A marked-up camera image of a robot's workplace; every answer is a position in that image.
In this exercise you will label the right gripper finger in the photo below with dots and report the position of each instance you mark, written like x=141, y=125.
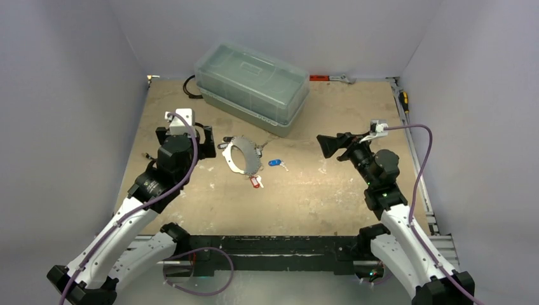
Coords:
x=330, y=141
x=329, y=151

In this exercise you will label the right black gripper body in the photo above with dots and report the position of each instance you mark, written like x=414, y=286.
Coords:
x=344, y=145

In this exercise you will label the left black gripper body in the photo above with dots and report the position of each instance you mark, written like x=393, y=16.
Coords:
x=205, y=149

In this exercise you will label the oval metal keyring plate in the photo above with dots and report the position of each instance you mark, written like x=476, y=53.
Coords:
x=242, y=156

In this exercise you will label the blue tagged key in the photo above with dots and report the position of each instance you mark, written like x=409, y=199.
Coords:
x=278, y=162

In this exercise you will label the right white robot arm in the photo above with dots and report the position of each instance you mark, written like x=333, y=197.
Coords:
x=398, y=241

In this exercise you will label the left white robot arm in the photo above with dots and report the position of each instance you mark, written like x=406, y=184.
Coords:
x=106, y=266

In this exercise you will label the red tagged key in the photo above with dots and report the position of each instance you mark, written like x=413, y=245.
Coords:
x=256, y=181

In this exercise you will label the yellow black screwdriver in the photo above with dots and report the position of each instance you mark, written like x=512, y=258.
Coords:
x=403, y=99

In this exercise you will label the translucent green storage box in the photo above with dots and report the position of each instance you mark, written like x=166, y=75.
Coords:
x=255, y=87

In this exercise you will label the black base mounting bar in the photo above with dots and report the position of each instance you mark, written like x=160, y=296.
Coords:
x=340, y=255

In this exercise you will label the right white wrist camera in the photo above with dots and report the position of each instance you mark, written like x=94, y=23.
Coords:
x=378, y=128

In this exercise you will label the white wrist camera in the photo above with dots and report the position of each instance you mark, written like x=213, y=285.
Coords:
x=181, y=121
x=378, y=128

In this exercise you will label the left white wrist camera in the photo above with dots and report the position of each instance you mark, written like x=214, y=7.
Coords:
x=181, y=121

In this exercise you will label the red handled wrench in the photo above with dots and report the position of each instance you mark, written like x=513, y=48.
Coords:
x=343, y=78

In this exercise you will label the aluminium rail right side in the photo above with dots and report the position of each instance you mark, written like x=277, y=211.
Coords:
x=444, y=243

